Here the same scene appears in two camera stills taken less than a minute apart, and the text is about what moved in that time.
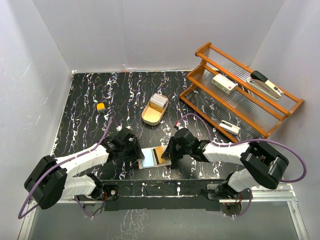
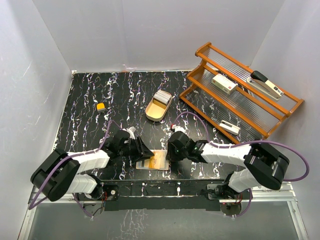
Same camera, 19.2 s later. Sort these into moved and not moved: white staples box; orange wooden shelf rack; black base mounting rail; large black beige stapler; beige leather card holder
Moved: beige leather card holder
Not moved: orange wooden shelf rack; black base mounting rail; large black beige stapler; white staples box
